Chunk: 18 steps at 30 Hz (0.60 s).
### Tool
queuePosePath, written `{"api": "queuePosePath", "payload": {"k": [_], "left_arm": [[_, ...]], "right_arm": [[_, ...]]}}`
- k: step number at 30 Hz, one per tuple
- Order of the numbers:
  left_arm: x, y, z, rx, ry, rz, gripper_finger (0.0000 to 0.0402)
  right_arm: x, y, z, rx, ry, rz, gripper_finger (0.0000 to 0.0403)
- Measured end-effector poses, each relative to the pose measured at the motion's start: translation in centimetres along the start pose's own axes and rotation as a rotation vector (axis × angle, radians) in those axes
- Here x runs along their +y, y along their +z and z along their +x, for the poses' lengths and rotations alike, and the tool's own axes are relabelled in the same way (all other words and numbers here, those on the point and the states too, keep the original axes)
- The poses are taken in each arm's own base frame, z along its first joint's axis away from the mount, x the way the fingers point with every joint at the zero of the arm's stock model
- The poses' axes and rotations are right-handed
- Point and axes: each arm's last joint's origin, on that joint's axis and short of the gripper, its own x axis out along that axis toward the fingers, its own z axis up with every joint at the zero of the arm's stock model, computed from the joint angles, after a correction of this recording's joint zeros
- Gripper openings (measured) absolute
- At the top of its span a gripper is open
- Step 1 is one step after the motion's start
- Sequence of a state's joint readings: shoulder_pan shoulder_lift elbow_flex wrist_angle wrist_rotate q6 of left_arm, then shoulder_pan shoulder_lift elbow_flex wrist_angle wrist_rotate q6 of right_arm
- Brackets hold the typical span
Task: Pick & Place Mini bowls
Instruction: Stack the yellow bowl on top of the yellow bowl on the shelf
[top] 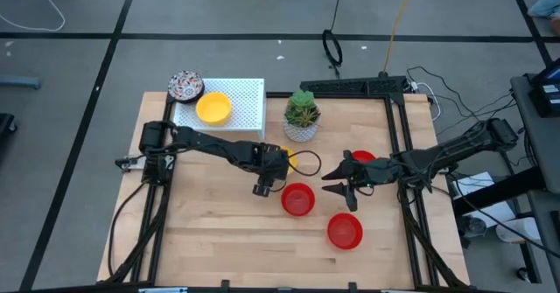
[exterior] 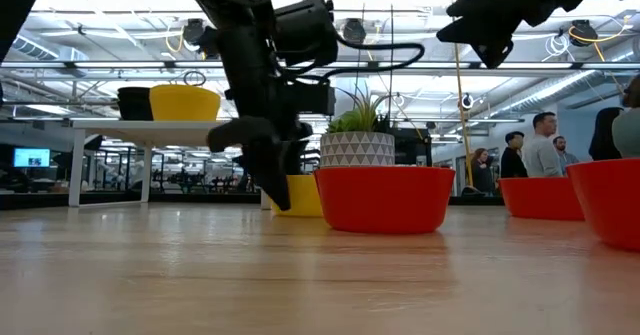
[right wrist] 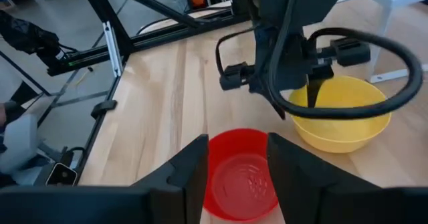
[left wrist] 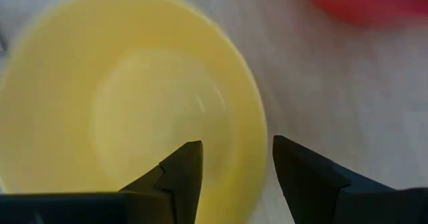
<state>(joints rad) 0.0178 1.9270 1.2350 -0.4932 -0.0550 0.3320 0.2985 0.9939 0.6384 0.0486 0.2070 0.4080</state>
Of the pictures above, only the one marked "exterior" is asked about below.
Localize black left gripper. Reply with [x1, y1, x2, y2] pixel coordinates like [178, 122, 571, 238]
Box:
[207, 12, 314, 212]

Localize yellow mini bowl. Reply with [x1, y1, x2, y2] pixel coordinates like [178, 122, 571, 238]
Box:
[271, 173, 325, 219]
[149, 84, 222, 122]

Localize red mini bowl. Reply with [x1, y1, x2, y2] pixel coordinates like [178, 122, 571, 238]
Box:
[565, 157, 640, 254]
[313, 166, 457, 236]
[498, 176, 586, 222]

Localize black bowl with floral inside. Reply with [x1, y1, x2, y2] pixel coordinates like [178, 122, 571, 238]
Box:
[116, 86, 154, 122]

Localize succulent in patterned white pot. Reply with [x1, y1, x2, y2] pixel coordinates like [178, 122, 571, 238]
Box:
[319, 85, 396, 169]

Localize long ceiling light bar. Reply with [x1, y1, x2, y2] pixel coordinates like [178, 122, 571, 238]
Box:
[394, 117, 526, 125]

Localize black machine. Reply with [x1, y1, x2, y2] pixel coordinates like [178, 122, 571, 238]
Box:
[388, 127, 434, 169]

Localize white perforated metal shelf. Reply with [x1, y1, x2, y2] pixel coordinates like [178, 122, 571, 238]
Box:
[68, 118, 274, 211]

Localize person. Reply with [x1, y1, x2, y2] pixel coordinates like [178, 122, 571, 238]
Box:
[522, 111, 565, 179]
[588, 106, 624, 162]
[500, 131, 528, 180]
[612, 74, 640, 159]
[552, 134, 581, 176]
[469, 147, 497, 194]

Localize lit computer monitor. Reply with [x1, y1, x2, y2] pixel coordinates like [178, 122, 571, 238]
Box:
[13, 147, 52, 169]

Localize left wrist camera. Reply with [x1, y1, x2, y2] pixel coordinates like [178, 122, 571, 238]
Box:
[294, 81, 337, 117]

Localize silver ventilation duct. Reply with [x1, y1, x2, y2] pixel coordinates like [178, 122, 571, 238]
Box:
[492, 69, 601, 119]

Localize black ceiling cable reel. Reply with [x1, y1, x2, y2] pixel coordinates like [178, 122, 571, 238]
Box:
[569, 19, 599, 48]
[182, 18, 209, 46]
[342, 18, 367, 45]

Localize black hanging cable with coil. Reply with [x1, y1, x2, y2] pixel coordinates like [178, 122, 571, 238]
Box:
[387, 0, 395, 122]

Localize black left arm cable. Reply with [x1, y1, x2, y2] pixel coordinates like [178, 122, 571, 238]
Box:
[287, 0, 426, 84]

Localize yellow hanging cable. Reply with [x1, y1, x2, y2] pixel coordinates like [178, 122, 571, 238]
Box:
[447, 0, 475, 189]

